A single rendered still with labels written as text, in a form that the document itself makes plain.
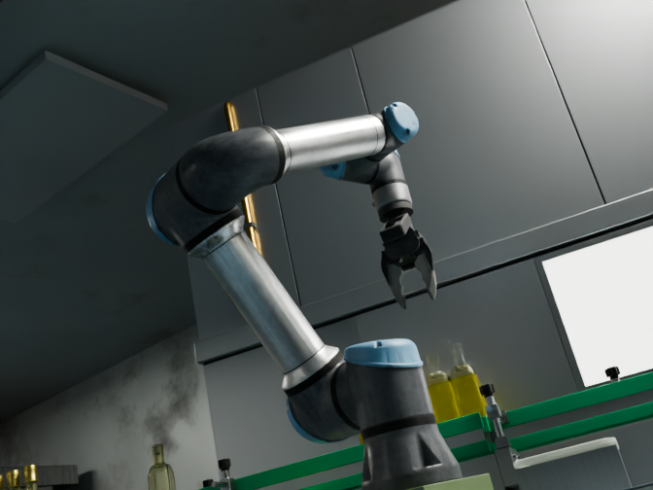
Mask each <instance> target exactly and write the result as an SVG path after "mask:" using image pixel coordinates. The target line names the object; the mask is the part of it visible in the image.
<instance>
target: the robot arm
mask: <svg viewBox="0 0 653 490"><path fill-rule="evenodd" d="M418 129H419V123H418V119H417V117H416V116H415V113H414V112H413V111H412V109H411V108H410V107H408V106H407V105H406V104H404V103H401V102H394V103H392V104H391V105H389V106H388V107H385V108H384V110H383V111H381V112H380V113H377V114H371V115H364V116H358V117H352V118H347V119H341V120H335V121H329V122H318V123H312V124H306V125H300V126H294V127H288V128H282V129H276V130H274V129H273V128H271V127H269V126H266V125H261V126H254V127H248V128H243V129H238V130H233V131H229V132H226V133H222V134H218V135H215V136H212V137H209V138H207V139H204V140H202V141H200V142H198V143H196V144H195V145H193V146H192V147H190V148H189V149H188V150H187V151H186V152H185V153H184V155H183V156H182V157H181V158H180V159H179V160H178V161H177V162H176V163H175V164H174V165H173V166H172V167H171V168H170V169H169V170H168V171H167V172H166V173H165V174H163V175H162V176H161V177H160V178H159V179H158V180H157V181H156V183H155V186H154V187H153V188H152V190H151V191H150V193H149V196H148V199H147V205H146V211H147V217H148V221H149V223H150V226H151V227H152V229H153V231H154V232H155V234H156V235H157V236H158V237H159V238H160V239H162V240H163V241H164V242H166V243H168V242H170V243H171V244H172V245H174V246H181V247H182V248H183V250H184V251H185V252H186V254H187V255H188V256H189V257H194V258H199V259H201V260H203V262H204V263H205V265H206V266H207V268H208V269H209V270H210V272H211V273H212V275H213V276H214V277H215V279H216V280H217V282H218V283H219V284H220V286H221V287H222V289H223V290H224V292H225V293H226V295H227V296H228V297H229V299H230V300H231V302H232V303H233V304H234V306H235V307H236V309H237V310H238V312H239V313H240V314H241V316H242V317H243V319H244V320H245V321H246V323H247V324H248V326H249V327H250V328H251V330H252V331H253V333H254V334H255V335H256V337H257V338H258V340H259V341H260V343H261V344H262V346H263V347H264V349H265V350H266V351H267V353H268V354H269V356H270V357H271V358H272V360H273V361H274V363H275V364H276V365H277V367H278V368H279V370H280V371H281V372H282V373H283V375H284V379H283V385H282V388H283V390H284V392H285V393H286V394H287V396H288V398H287V407H288V411H287V413H288V417H289V419H290V422H291V423H292V426H293V427H294V429H295V430H296V431H297V432H298V433H299V434H300V435H301V436H302V437H304V438H306V439H308V440H310V441H312V442H315V443H320V444H325V443H331V442H339V441H342V440H345V439H347V438H349V437H352V436H355V435H358V434H361V436H362V440H363V445H364V454H363V466H362V478H361V490H407V489H412V488H416V487H420V486H425V485H430V484H434V483H439V482H444V481H450V480H455V479H460V478H463V476H462V472H461V468H460V465H459V463H458V461H457V460H456V458H455V457H454V455H453V453H452V452H451V450H450V448H449V447H448V445H447V443H446V442H445V440H444V438H443V437H442V435H441V433H440V432H439V431H438V427H437V424H436V420H435V416H434V412H433V408H432V404H431V400H430V393H429V389H428V385H427V381H426V378H425V375H424V371H423V367H422V365H423V362H422V361H421V359H420V356H419V353H418V349H417V346H416V345H415V343H414V342H413V341H411V340H409V339H402V338H397V339H384V340H376V341H370V342H365V343H360V344H355V345H352V346H349V347H347V348H346V349H345V350H344V356H343V355H342V353H341V352H340V351H339V349H338V348H337V347H332V346H326V345H324V344H323V342H322V341H321V339H320V338H319V336H318V335H317V334H316V332H315V331H314V329H313V328H312V327H311V325H310V324H309V322H308V321H307V320H306V318H305V317H304V315H303V314H302V312H301V311H300V310H299V308H298V307H297V305H296V304H295V303H294V301H293V300H292V298H291V297H290V295H289V294H288V292H287V291H286V289H285V288H284V287H283V285H282V284H281V282H280V281H279V280H278V278H277V277H276V275H275V274H274V273H273V271H272V270H271V268H270V267H269V265H268V264H267V263H266V261H265V260H264V258H263V257H262V256H261V254H260V253H259V251H258V250H257V248H256V247H255V245H254V244H253V242H252V241H251V240H250V238H249V237H248V235H247V234H246V233H245V231H244V229H243V226H244V220H245V216H244V215H243V213H242V212H241V211H240V209H239V208H238V206H237V204H238V203H239V202H240V201H241V200H243V199H244V198H245V197H246V196H248V195H249V194H251V193H253V192H254V191H256V190H257V189H260V188H262V187H264V186H267V185H272V184H275V183H277V182H279V181H280V180H281V179H282V177H283V176H284V175H287V174H291V173H295V172H299V171H304V170H308V169H313V168H317V167H319V169H320V171H321V173H322V174H323V175H324V176H326V177H329V178H333V179H335V180H338V181H340V180H343V181H348V182H354V183H360V184H366V185H369V186H370V189H371V193H372V196H373V199H374V202H372V206H373V207H376V211H377V213H378V216H379V219H380V222H382V223H384V224H385V225H384V226H383V228H382V229H381V230H380V232H379V233H380V236H381V238H382V240H383V242H384V243H383V244H382V245H383V246H384V247H385V251H382V252H381V253H382V259H381V268H382V271H383V274H384V276H385V278H386V280H387V282H388V284H389V286H390V288H391V291H392V293H393V295H394V297H395V299H396V301H397V302H398V304H399V305H400V306H401V307H402V308H403V309H406V298H405V297H404V295H403V290H404V288H403V287H402V284H401V280H402V277H403V271H405V270H408V269H411V268H414V267H416V268H417V269H418V270H419V271H420V272H421V273H422V275H423V281H424V282H425V283H426V285H427V288H426V290H427V291H428V293H429V295H430V297H431V299H432V300H435V296H436V285H437V283H436V279H435V271H434V269H433V255H432V251H431V249H430V247H429V246H428V245H427V243H426V240H425V238H424V237H423V236H422V235H421V233H420V232H418V230H417V229H416V230H414V228H413V225H412V222H411V218H410V216H412V214H413V208H412V200H411V196H410V193H409V190H408V187H407V184H406V181H405V177H404V174H403V170H402V166H401V163H400V156H399V154H398V153H397V150H396V149H398V148H399V147H400V146H402V145H403V144H406V143H408V140H410V139H411V138H412V137H413V136H415V135H416V133H417V132H418Z"/></svg>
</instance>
